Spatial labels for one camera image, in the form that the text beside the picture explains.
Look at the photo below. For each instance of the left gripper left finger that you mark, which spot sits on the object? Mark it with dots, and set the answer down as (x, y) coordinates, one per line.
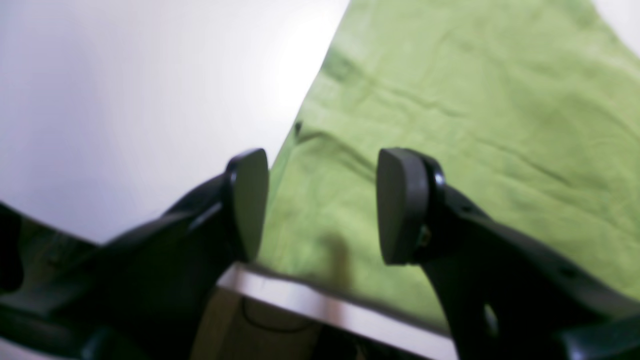
(142, 295)

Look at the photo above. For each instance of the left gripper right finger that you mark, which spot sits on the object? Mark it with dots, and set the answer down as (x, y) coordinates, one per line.
(505, 295)

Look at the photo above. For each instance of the green T-shirt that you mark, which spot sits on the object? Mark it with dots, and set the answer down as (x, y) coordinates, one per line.
(532, 108)

